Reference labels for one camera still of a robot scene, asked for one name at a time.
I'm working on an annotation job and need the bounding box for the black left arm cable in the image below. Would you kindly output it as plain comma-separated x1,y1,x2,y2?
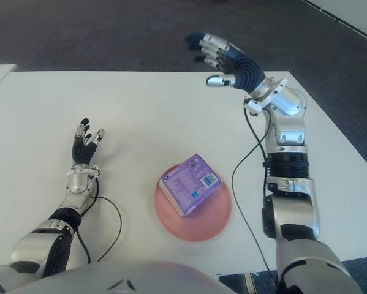
77,177,123,264

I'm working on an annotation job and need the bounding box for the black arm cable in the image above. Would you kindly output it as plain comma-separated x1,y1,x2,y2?
231,105,279,288
77,177,123,264

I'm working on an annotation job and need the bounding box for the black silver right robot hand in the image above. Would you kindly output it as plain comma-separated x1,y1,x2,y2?
184,32,267,92

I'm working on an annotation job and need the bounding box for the silver robot torso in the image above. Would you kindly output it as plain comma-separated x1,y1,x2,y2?
0,260,230,294

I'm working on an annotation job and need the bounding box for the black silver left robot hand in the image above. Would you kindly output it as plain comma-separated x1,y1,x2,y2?
71,117,106,168

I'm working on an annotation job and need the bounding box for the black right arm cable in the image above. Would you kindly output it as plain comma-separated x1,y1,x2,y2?
231,105,279,288

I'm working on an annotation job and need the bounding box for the round pink plate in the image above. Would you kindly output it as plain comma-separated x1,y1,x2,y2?
153,164,232,243

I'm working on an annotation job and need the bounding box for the purple tissue paper pack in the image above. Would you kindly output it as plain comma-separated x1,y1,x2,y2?
158,153,224,218

